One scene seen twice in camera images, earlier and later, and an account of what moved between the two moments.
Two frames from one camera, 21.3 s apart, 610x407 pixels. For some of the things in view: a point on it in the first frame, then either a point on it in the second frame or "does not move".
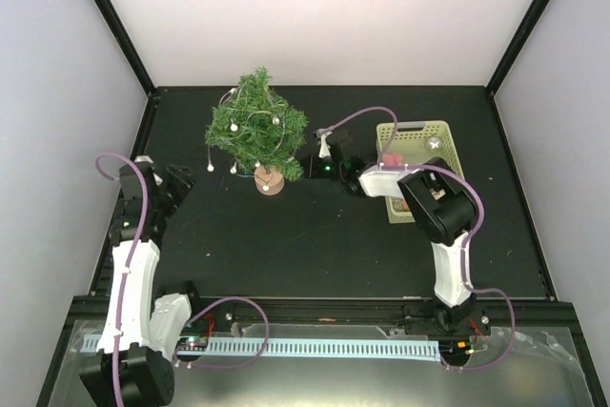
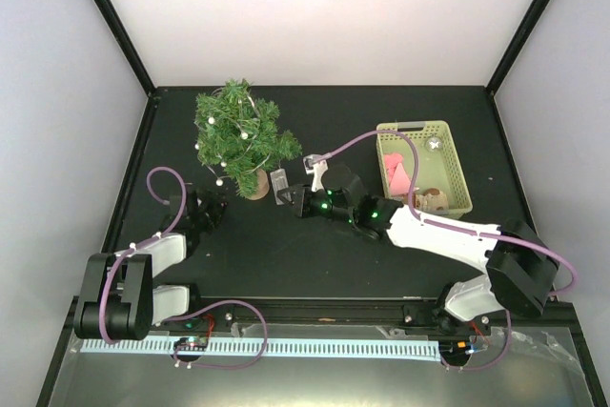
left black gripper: [181, 181] to [217, 203]
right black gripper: [311, 171] to [300, 204]
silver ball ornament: [434, 144] does not move
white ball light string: [233, 127] to [244, 135]
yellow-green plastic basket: [415, 142] does not move
